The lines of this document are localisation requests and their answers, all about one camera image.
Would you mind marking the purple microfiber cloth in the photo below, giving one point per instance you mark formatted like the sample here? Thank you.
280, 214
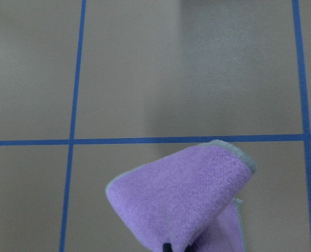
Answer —
187, 199

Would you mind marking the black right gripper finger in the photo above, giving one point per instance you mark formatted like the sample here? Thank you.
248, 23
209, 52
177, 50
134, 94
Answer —
167, 247

